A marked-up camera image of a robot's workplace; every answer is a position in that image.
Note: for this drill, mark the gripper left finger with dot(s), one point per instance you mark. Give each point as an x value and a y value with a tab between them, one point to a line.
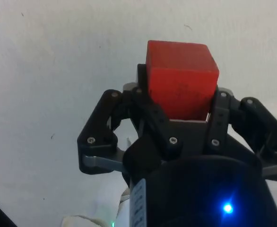
98	123

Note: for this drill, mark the red cube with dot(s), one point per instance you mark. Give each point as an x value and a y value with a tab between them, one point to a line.
181	78

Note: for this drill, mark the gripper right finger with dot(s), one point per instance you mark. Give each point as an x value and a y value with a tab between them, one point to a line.
259	118

